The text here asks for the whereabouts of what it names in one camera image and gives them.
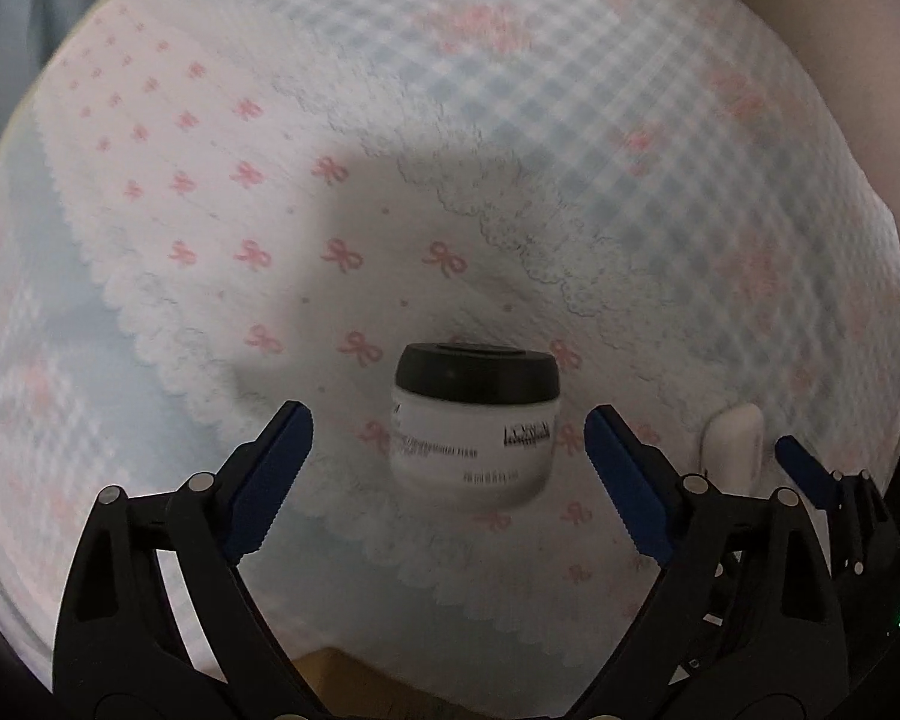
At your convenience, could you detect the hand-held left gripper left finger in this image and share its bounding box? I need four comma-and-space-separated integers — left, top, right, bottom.
52, 401, 323, 720

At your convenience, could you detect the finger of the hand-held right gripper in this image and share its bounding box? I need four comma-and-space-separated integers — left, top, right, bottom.
775, 435, 900, 593
690, 551, 747, 683

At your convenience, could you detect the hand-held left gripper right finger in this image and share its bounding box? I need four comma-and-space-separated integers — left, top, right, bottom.
570, 405, 848, 720

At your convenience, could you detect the small red and white bottle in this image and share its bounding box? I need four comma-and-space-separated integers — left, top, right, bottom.
700, 403, 764, 494

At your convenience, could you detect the white jar with black lid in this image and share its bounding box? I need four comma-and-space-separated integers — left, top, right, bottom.
388, 343, 561, 509

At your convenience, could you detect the cardboard box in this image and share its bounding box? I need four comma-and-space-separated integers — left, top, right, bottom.
289, 647, 481, 720

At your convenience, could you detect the checked bed sheet with bows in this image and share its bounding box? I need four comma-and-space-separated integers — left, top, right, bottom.
0, 0, 900, 720

